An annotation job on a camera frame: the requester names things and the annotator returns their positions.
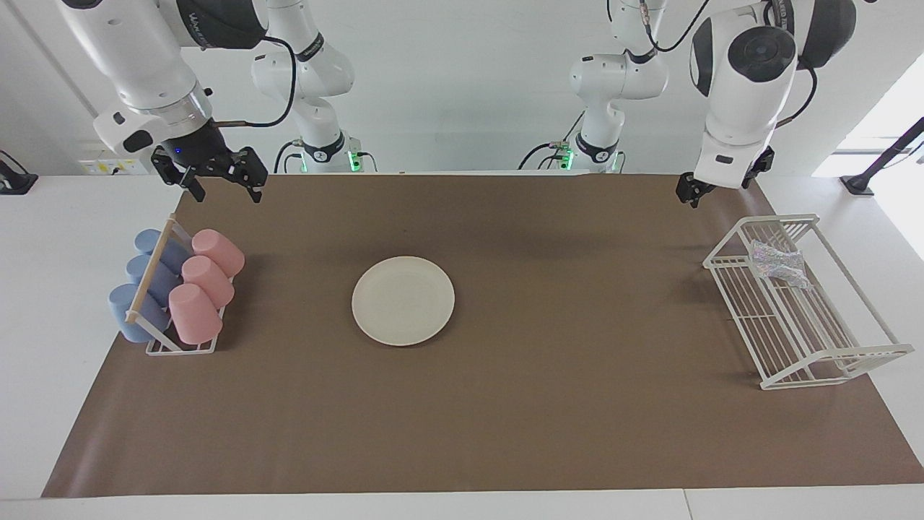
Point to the cream round plate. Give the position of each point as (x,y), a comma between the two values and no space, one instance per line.
(403,301)

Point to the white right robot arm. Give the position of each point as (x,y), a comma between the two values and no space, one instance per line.
(137,58)

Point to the pink plastic cup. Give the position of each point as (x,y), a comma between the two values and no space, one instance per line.
(220,251)
(195,314)
(209,280)

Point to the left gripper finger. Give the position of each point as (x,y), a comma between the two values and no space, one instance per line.
(761,166)
(691,189)

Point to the black angled stand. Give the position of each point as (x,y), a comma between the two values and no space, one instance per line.
(859,184)

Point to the white cup rack wooden rod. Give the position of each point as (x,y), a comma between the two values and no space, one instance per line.
(150,269)

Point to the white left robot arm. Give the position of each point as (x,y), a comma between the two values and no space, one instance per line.
(743,108)

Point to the brown table mat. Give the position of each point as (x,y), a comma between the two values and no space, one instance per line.
(577,419)

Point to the white wall power outlet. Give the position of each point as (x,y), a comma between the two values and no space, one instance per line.
(108,167)

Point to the silver glitter sponge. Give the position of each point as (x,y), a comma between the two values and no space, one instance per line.
(776,261)

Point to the blue plastic cup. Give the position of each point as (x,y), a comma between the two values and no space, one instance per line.
(173,253)
(124,310)
(160,280)

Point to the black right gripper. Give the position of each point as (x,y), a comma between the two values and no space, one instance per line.
(195,144)

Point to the black table clamp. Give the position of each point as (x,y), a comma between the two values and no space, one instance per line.
(14,182)

